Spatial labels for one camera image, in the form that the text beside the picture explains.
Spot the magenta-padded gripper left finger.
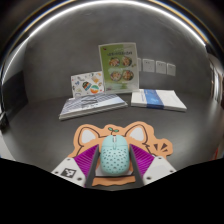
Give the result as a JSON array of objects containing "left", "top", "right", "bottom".
[{"left": 51, "top": 144, "right": 101, "bottom": 188}]

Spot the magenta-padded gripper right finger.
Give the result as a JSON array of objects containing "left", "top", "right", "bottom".
[{"left": 128, "top": 144, "right": 177, "bottom": 187}]

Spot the mint green perforated computer mouse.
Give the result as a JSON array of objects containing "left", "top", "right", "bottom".
[{"left": 99, "top": 134, "right": 131, "bottom": 177}]

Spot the orange cat-shaped mouse pad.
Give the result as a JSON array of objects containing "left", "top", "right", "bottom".
[{"left": 67, "top": 121, "right": 174, "bottom": 188}]

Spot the grey striped book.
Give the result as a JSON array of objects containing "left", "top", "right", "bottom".
[{"left": 58, "top": 92, "right": 129, "bottom": 121}]

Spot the white book with blue band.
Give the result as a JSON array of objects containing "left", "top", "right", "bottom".
[{"left": 130, "top": 88, "right": 188, "bottom": 113}]

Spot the white sticker-covered card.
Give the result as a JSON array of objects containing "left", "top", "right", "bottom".
[{"left": 70, "top": 70, "right": 105, "bottom": 99}]

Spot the black monitor screen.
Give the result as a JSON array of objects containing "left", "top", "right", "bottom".
[{"left": 1, "top": 71, "right": 29, "bottom": 118}]

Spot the green food poster stand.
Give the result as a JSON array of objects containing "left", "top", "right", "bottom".
[{"left": 98, "top": 41, "right": 140, "bottom": 95}]

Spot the white wall socket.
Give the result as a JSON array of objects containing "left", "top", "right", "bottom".
[
  {"left": 142, "top": 58, "right": 155, "bottom": 73},
  {"left": 155, "top": 60, "right": 167, "bottom": 75},
  {"left": 166, "top": 62, "right": 177, "bottom": 77}
]

